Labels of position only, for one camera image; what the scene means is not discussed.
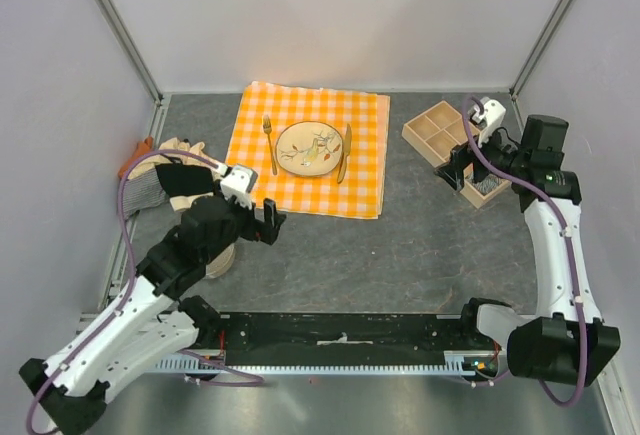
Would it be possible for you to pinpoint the orange cloth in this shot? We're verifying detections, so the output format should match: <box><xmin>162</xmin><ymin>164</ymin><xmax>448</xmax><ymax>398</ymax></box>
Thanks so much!
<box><xmin>118</xmin><ymin>137</ymin><xmax>154</xmax><ymax>180</ymax></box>

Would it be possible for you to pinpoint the left aluminium frame post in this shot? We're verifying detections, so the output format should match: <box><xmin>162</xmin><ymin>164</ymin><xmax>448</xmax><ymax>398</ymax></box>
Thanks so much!
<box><xmin>68</xmin><ymin>0</ymin><xmax>166</xmax><ymax>106</ymax></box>

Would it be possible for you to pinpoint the wooden compartment tray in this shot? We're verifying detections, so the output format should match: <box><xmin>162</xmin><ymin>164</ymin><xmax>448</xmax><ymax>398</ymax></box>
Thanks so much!
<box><xmin>402</xmin><ymin>101</ymin><xmax>510</xmax><ymax>208</ymax></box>

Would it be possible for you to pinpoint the orange checkered tablecloth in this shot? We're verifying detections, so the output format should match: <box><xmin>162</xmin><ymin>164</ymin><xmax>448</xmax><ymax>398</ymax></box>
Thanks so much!
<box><xmin>226</xmin><ymin>81</ymin><xmax>390</xmax><ymax>219</ymax></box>

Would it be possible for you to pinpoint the gold fork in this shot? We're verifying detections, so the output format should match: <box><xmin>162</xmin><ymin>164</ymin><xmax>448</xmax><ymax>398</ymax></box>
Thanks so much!
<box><xmin>262</xmin><ymin>115</ymin><xmax>278</xmax><ymax>175</ymax></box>

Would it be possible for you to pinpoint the beige ceramic bowl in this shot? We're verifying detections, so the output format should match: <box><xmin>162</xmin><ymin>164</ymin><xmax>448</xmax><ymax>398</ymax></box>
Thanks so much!
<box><xmin>205</xmin><ymin>244</ymin><xmax>236</xmax><ymax>279</ymax></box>

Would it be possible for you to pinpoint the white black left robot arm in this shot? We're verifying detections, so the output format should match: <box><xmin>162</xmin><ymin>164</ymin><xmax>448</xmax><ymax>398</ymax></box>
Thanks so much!
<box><xmin>19</xmin><ymin>196</ymin><xmax>286</xmax><ymax>434</ymax></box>

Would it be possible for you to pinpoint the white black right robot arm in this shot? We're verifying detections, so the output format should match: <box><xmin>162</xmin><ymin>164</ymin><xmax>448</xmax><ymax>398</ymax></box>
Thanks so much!
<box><xmin>436</xmin><ymin>115</ymin><xmax>621</xmax><ymax>387</ymax></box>

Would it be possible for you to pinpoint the grey striped underwear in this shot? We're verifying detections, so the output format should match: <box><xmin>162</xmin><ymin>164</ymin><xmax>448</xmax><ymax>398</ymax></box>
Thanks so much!
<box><xmin>472</xmin><ymin>174</ymin><xmax>502</xmax><ymax>196</ymax></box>

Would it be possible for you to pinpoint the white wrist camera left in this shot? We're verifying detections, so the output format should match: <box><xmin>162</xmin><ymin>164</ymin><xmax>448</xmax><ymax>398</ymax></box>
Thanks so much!
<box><xmin>220</xmin><ymin>165</ymin><xmax>258</xmax><ymax>209</ymax></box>

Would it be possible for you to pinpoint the bird pattern ceramic plate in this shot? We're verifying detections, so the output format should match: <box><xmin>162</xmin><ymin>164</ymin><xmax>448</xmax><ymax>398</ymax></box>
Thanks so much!
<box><xmin>275</xmin><ymin>121</ymin><xmax>343</xmax><ymax>177</ymax></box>

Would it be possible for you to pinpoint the black cream garment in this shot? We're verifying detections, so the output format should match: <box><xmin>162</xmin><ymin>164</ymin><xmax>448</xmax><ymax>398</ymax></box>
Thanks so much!
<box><xmin>156</xmin><ymin>164</ymin><xmax>215</xmax><ymax>212</ymax></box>

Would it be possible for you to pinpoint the grey striped garment pile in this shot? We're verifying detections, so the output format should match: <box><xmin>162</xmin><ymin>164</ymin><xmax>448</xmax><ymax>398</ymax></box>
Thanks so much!
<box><xmin>123</xmin><ymin>171</ymin><xmax>169</xmax><ymax>220</ymax></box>

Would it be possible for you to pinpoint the cream cloth garment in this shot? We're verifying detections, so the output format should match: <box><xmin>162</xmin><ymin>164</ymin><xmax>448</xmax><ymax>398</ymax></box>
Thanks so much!
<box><xmin>124</xmin><ymin>137</ymin><xmax>226</xmax><ymax>179</ymax></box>

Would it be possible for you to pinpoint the gold table knife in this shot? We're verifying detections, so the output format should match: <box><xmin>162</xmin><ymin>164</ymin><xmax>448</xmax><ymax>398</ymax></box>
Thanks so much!
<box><xmin>337</xmin><ymin>124</ymin><xmax>352</xmax><ymax>184</ymax></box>

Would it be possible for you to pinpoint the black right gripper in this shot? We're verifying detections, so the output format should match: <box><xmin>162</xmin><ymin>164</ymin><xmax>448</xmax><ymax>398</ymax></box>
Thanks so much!
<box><xmin>433</xmin><ymin>119</ymin><xmax>530</xmax><ymax>192</ymax></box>

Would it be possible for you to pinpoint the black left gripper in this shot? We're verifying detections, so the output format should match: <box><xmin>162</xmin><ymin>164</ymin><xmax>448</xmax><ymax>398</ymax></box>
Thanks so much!
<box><xmin>203</xmin><ymin>179</ymin><xmax>286</xmax><ymax>263</ymax></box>

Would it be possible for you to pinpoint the grey aluminium frame post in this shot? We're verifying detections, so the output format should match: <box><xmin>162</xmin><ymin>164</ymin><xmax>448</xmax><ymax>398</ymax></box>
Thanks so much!
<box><xmin>509</xmin><ymin>0</ymin><xmax>576</xmax><ymax>102</ymax></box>

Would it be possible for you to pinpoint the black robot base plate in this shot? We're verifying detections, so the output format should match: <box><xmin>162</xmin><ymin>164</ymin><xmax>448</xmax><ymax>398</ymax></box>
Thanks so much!
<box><xmin>195</xmin><ymin>312</ymin><xmax>496</xmax><ymax>368</ymax></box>

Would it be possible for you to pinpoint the white cable duct strip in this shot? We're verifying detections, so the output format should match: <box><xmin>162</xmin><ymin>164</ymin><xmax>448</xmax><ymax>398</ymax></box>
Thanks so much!
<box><xmin>147</xmin><ymin>352</ymin><xmax>498</xmax><ymax>376</ymax></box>

